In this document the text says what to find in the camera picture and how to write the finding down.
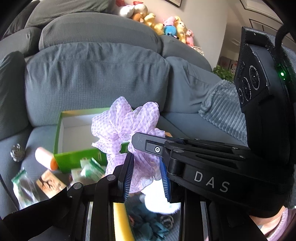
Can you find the white plush toy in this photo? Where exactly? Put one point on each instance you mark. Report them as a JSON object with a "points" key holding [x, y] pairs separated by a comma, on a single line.
{"points": [[155, 200]]}

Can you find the purple checked scrunchie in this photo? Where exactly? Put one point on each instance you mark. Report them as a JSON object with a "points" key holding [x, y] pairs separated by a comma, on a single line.
{"points": [[116, 126]]}

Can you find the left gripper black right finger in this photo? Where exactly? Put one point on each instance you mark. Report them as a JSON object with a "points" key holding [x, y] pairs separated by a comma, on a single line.
{"points": [[165, 181]]}

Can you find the green zip bag centre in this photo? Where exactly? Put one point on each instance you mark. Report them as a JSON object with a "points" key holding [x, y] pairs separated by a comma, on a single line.
{"points": [[90, 172]]}

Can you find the pile of plush toys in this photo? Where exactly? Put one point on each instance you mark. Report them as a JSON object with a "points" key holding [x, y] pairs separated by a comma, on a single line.
{"points": [[172, 26]]}

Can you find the steel wool scrubber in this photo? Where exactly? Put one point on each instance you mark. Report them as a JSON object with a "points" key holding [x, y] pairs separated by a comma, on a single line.
{"points": [[17, 153]]}

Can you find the orange white foam roller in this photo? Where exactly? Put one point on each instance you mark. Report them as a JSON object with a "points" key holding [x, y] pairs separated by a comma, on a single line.
{"points": [[46, 158]]}

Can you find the dark green scrunchie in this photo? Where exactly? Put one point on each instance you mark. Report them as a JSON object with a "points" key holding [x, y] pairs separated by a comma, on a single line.
{"points": [[145, 224]]}

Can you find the yellow sponge large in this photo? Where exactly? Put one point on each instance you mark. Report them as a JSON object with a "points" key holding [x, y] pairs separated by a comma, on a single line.
{"points": [[122, 229]]}

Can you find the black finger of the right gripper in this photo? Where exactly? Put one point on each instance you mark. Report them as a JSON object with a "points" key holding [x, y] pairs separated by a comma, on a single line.
{"points": [[216, 152]]}

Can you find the light blue ribbed blanket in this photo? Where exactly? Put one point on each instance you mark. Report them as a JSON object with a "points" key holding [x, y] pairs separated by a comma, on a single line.
{"points": [[221, 107]]}

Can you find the green cardboard box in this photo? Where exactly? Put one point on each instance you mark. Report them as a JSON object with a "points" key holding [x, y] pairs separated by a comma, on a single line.
{"points": [[74, 139]]}

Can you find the green zip bag left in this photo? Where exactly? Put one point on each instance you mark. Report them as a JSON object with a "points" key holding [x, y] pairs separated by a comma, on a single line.
{"points": [[24, 189]]}

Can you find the tree print tissue pack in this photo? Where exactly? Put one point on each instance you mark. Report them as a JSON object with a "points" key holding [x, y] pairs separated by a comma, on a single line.
{"points": [[50, 184]]}

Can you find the grey sofa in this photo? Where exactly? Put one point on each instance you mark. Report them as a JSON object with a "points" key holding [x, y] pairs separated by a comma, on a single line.
{"points": [[78, 75]]}

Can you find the green potted plant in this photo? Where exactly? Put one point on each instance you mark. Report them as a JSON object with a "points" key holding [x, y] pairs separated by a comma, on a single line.
{"points": [[223, 73]]}

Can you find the green zip bag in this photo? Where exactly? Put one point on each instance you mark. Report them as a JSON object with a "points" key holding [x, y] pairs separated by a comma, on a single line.
{"points": [[90, 172], [24, 189]]}

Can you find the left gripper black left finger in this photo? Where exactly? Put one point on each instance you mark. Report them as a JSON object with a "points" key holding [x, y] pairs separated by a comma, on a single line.
{"points": [[123, 181]]}

